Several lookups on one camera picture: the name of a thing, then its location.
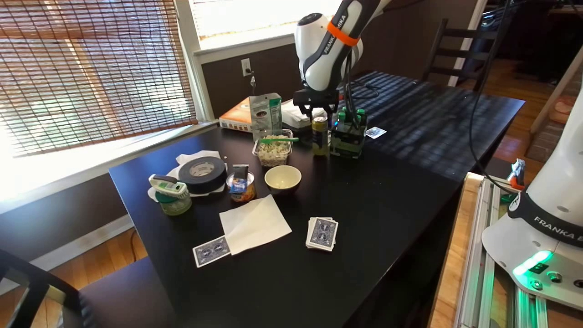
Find orange cartoon eyes book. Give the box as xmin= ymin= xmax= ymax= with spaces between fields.
xmin=217 ymin=95 xmax=256 ymax=135

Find single blue playing card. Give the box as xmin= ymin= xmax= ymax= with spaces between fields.
xmin=192 ymin=236 xmax=234 ymax=270

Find black tape roll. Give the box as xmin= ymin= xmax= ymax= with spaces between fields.
xmin=177 ymin=155 xmax=230 ymax=197

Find white napkin stack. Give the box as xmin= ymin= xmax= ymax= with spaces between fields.
xmin=279 ymin=97 xmax=316 ymax=132

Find black wooden chair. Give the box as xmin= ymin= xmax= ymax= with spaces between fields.
xmin=0 ymin=248 xmax=179 ymax=328

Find dark wooden ladderback chair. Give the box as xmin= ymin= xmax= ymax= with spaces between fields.
xmin=425 ymin=17 xmax=518 ymax=94

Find green white carton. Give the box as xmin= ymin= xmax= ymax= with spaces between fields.
xmin=248 ymin=92 xmax=285 ymax=141

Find small orange tin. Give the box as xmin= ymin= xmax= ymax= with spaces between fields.
xmin=227 ymin=174 xmax=259 ymax=206

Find flat white napkin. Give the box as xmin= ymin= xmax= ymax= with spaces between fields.
xmin=217 ymin=194 xmax=294 ymax=258

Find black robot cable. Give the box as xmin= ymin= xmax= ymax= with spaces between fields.
xmin=463 ymin=61 xmax=509 ymax=181

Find small yellow labelled can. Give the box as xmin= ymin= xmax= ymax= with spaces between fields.
xmin=310 ymin=115 xmax=332 ymax=157

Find aluminium rail frame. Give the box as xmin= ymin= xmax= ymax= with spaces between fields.
xmin=454 ymin=172 xmax=553 ymax=328

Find red blue small tool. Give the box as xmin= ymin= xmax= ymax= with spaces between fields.
xmin=507 ymin=157 xmax=529 ymax=192

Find bamboo window blind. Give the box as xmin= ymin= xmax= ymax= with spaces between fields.
xmin=0 ymin=0 xmax=199 ymax=159

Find small white card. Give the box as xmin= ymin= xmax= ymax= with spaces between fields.
xmin=365 ymin=124 xmax=389 ymax=143

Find cream ceramic bowl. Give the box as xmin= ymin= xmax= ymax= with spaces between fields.
xmin=263 ymin=165 xmax=305 ymax=196

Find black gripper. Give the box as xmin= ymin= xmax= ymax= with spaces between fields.
xmin=292 ymin=86 xmax=341 ymax=124

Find blue playing card deck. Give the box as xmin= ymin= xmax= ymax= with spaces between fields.
xmin=305 ymin=216 xmax=341 ymax=254

